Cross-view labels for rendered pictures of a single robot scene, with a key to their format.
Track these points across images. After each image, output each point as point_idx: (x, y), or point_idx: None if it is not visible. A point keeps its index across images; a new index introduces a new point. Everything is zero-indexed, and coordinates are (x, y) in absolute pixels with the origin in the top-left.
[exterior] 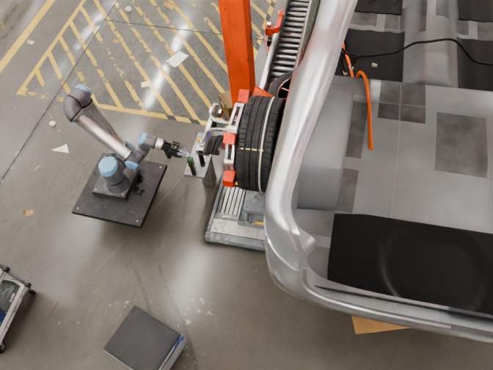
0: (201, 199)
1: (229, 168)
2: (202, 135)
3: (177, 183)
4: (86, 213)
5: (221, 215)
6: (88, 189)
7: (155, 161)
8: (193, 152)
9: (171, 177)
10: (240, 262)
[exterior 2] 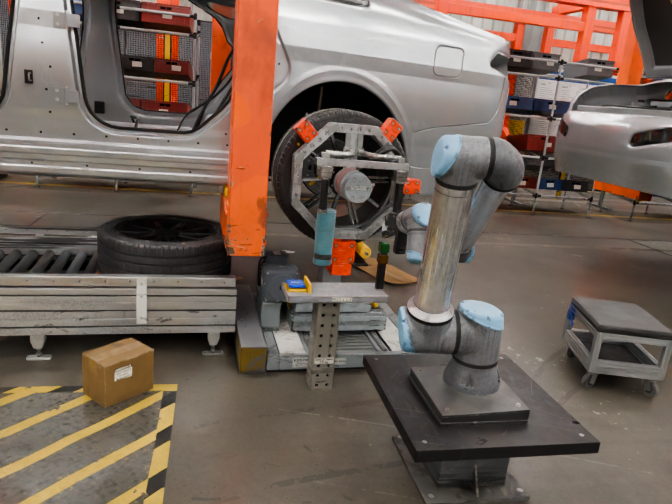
0: (362, 385)
1: (394, 186)
2: (298, 285)
3: (350, 418)
4: (572, 418)
5: (381, 345)
6: (526, 436)
7: (320, 466)
8: (337, 294)
9: (343, 430)
10: None
